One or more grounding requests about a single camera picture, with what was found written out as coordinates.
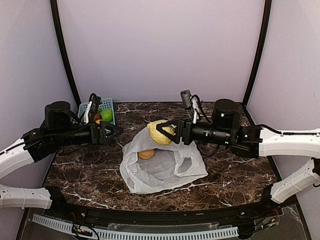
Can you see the grey slotted cable duct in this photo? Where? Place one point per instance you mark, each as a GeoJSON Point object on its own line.
{"type": "Point", "coordinates": [85, 232]}

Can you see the black right corner post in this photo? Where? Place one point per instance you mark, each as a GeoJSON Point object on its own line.
{"type": "Point", "coordinates": [257, 58]}

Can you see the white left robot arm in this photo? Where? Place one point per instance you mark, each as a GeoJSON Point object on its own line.
{"type": "Point", "coordinates": [60, 128]}

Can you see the light blue plastic basket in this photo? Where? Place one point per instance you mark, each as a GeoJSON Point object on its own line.
{"type": "Point", "coordinates": [106, 103]}

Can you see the yellow fruit slice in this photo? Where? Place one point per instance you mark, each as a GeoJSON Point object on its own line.
{"type": "Point", "coordinates": [157, 136]}

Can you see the black front rail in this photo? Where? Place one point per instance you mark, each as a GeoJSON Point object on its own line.
{"type": "Point", "coordinates": [102, 216]}

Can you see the black corner post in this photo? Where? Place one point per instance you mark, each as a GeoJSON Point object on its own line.
{"type": "Point", "coordinates": [257, 58]}
{"type": "Point", "coordinates": [63, 51]}

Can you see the brown potato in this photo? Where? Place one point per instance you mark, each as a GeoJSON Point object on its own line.
{"type": "Point", "coordinates": [97, 117]}

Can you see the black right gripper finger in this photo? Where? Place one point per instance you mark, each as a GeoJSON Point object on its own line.
{"type": "Point", "coordinates": [169, 124]}
{"type": "Point", "coordinates": [167, 135]}

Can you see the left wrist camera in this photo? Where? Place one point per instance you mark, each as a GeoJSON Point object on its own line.
{"type": "Point", "coordinates": [87, 111]}

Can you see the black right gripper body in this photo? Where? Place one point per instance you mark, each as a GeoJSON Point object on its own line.
{"type": "Point", "coordinates": [187, 137]}

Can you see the green round fruit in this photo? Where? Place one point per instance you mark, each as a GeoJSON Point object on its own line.
{"type": "Point", "coordinates": [107, 115]}

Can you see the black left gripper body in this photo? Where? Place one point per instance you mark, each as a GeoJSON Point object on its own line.
{"type": "Point", "coordinates": [95, 140]}

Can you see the white plastic bag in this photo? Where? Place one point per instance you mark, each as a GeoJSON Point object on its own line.
{"type": "Point", "coordinates": [172, 166]}

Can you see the black left corner post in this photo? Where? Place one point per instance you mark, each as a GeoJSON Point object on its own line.
{"type": "Point", "coordinates": [63, 51]}

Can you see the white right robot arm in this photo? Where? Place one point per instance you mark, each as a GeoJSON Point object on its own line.
{"type": "Point", "coordinates": [253, 142]}

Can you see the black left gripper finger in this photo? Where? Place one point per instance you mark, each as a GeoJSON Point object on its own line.
{"type": "Point", "coordinates": [110, 128]}
{"type": "Point", "coordinates": [108, 137]}

